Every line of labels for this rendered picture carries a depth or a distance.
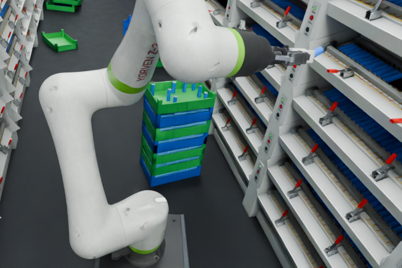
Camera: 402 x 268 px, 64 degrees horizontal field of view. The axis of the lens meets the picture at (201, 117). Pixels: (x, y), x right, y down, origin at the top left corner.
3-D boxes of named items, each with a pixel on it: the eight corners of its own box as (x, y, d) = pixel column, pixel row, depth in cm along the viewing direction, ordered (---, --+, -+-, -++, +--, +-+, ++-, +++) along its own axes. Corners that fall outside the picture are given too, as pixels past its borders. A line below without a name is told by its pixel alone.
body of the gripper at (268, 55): (266, 37, 61) (294, 40, 67) (233, 32, 67) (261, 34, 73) (259, 76, 63) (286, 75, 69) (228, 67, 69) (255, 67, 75)
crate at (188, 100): (157, 115, 150) (158, 100, 145) (143, 93, 164) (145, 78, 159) (213, 107, 163) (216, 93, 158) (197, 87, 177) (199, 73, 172)
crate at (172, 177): (151, 187, 177) (151, 176, 172) (139, 162, 191) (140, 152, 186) (200, 175, 190) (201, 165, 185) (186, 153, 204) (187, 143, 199)
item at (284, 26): (294, 54, 128) (295, 21, 119) (236, 5, 174) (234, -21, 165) (340, 39, 131) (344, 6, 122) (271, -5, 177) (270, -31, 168)
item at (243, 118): (258, 160, 160) (257, 140, 151) (217, 95, 206) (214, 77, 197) (295, 146, 162) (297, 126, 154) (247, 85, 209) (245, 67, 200)
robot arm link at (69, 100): (71, 253, 98) (32, 77, 89) (123, 234, 105) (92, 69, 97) (78, 275, 86) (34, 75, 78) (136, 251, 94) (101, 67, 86)
